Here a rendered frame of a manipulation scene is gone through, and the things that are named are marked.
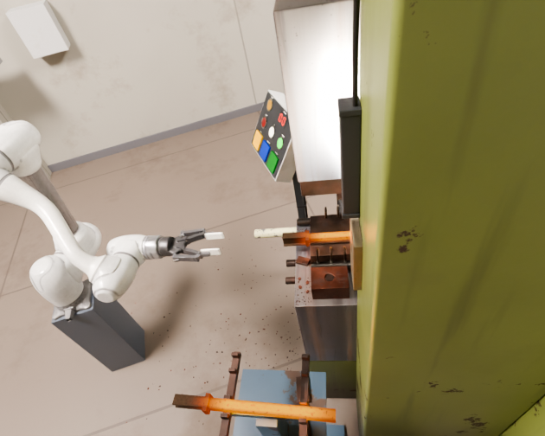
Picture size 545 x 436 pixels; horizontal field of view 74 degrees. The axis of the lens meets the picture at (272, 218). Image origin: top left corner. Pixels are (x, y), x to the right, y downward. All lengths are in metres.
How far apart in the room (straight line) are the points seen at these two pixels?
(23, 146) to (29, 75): 2.39
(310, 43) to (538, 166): 0.44
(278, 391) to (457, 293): 0.84
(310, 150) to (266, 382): 0.85
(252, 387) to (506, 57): 1.22
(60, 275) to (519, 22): 1.77
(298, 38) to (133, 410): 2.03
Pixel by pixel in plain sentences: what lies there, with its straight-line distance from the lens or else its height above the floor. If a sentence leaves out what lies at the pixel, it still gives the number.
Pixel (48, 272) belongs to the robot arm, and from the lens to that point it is 1.84.
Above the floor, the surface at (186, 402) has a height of 0.95.
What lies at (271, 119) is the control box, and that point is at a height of 1.12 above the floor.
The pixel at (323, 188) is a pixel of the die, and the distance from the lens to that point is 1.00.
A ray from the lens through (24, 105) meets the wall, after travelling 4.09.
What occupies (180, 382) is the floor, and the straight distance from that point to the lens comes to 2.26.
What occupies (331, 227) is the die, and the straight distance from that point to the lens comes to 1.31.
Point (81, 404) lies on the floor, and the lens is 2.50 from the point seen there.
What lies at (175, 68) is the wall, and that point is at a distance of 3.81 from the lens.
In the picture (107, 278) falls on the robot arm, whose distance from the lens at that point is 1.31.
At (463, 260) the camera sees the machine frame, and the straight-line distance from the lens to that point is 0.61.
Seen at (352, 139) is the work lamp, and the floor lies 1.58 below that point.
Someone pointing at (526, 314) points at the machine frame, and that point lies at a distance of 0.79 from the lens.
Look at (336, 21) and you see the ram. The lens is 0.74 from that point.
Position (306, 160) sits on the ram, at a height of 1.43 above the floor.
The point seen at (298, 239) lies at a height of 1.00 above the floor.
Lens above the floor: 1.97
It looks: 45 degrees down
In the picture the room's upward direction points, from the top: 13 degrees counter-clockwise
